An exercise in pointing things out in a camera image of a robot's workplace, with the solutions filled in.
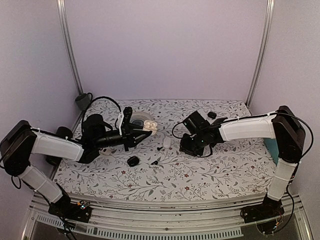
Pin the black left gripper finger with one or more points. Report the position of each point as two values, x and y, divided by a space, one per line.
135 127
140 135

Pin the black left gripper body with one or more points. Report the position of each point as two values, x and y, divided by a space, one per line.
126 138

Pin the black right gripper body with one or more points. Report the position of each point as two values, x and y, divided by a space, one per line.
194 147

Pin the cream earbud charging case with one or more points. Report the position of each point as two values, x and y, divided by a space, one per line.
150 125

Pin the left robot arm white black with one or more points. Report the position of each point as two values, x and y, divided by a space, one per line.
23 141

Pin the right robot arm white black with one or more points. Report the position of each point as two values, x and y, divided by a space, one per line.
282 126

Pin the black open earbud case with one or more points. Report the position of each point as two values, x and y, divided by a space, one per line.
133 161

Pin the white earbud case small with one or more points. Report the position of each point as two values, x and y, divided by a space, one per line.
105 151

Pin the white oval earbud case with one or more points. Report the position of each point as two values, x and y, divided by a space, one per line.
167 142

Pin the black closed earbud case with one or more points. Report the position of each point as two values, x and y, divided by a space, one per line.
212 115

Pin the grey swirl ceramic plate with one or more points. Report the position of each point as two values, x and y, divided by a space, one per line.
138 118

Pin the grey mug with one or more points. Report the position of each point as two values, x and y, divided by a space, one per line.
83 100

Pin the teal cup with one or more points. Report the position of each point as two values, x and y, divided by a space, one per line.
272 146

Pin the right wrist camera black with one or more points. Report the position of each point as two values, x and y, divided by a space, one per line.
196 124

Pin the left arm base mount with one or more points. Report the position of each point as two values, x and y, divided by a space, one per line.
80 211

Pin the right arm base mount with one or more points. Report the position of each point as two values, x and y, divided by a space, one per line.
266 217

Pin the left aluminium frame post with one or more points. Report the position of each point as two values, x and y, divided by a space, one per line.
62 13

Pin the aluminium frame post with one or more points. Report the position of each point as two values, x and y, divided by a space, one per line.
62 13
267 25

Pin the right aluminium frame post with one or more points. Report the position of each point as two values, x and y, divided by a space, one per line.
267 25

